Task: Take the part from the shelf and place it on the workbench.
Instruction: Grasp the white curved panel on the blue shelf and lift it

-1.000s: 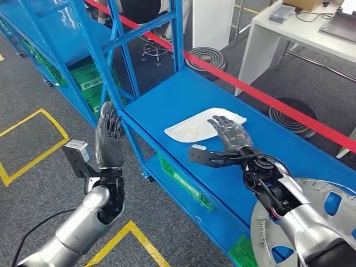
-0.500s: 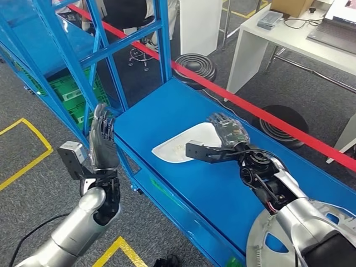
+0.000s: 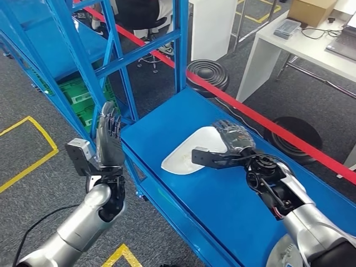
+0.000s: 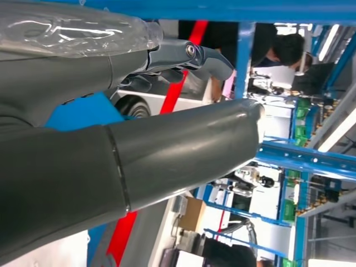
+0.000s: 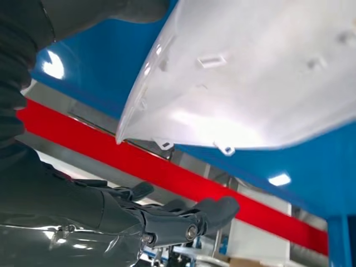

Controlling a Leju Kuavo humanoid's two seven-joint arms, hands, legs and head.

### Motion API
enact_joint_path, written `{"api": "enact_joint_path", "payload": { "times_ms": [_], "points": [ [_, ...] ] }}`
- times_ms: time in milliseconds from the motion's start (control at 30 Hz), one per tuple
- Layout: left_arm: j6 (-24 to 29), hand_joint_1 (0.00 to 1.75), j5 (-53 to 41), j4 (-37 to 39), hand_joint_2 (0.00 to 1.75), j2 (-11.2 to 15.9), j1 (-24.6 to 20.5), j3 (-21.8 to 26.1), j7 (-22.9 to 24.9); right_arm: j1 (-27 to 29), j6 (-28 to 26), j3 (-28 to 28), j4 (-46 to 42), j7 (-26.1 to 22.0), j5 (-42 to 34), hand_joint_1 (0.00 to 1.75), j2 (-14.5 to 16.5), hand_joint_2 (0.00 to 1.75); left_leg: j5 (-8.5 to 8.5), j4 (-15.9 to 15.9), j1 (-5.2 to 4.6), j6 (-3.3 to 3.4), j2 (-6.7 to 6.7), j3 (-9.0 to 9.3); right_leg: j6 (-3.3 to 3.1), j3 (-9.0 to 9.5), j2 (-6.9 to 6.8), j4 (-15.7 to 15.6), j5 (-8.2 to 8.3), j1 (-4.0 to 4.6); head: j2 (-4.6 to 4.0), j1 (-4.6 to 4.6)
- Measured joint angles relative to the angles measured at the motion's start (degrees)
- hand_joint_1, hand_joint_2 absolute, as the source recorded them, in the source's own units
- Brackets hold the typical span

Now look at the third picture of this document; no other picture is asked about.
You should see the green folding plastic crate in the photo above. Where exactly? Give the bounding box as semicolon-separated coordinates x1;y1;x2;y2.
57;76;121;134

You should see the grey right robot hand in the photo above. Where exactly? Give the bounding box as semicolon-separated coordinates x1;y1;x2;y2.
213;120;256;154

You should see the red barrier tape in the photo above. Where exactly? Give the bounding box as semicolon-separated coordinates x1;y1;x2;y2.
73;0;356;185

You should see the person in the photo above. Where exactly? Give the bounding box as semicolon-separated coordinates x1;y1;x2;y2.
73;0;175;57

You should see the brown cardboard box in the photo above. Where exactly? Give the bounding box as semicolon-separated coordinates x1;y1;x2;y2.
287;0;339;28

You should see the blue metal shelf rack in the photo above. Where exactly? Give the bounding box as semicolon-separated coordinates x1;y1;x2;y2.
44;0;356;267
0;0;123;142

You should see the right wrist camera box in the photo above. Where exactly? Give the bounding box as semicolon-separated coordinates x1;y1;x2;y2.
191;146;250;171

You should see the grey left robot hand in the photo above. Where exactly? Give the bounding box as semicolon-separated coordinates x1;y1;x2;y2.
96;101;125;167

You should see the white table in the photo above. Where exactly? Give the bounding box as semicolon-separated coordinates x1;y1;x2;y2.
235;9;356;104

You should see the white curved plastic part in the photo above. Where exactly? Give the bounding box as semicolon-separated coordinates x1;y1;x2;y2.
161;126;229;176

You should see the yellow floor tape square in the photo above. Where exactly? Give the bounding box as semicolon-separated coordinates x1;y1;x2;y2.
0;116;60;195
101;243;143;267

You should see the white cabinet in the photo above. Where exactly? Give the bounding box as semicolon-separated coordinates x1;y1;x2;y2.
189;0;238;62

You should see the silver wheel cover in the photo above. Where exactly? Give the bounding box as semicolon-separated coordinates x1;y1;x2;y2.
265;233;308;267

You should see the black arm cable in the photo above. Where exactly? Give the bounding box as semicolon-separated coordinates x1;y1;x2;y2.
11;204;80;267

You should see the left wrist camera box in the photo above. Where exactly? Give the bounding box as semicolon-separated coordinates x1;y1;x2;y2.
65;138;95;177

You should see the grey laptop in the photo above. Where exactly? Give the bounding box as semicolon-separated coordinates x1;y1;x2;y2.
325;13;356;62

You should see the grey handheld device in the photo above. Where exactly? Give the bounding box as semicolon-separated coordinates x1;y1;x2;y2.
273;18;302;41

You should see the black swivel stool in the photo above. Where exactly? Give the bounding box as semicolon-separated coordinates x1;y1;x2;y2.
136;27;168;75

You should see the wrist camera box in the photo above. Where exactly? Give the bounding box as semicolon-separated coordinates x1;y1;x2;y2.
65;138;95;177
191;146;250;171

